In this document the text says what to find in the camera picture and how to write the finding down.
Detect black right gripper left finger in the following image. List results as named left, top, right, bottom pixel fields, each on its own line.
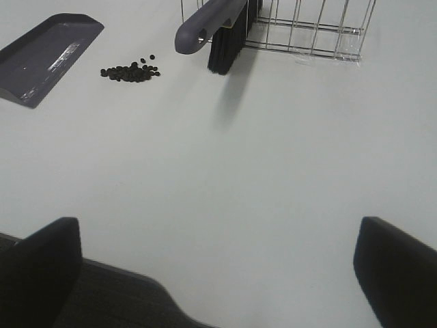
left=1, top=217, right=82, bottom=327

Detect purple hand brush black bristles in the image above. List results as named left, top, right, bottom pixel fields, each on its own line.
left=174, top=0, right=264, bottom=75

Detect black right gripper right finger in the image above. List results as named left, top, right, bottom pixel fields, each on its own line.
left=353, top=217, right=436, bottom=327

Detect chrome wire dish rack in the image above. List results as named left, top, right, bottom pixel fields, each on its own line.
left=181, top=1, right=376, bottom=62

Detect pile of coffee beans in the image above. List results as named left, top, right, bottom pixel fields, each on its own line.
left=99, top=54, right=162, bottom=83

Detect dark purple plastic dustpan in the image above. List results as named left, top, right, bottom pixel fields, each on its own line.
left=1, top=13, right=104, bottom=109

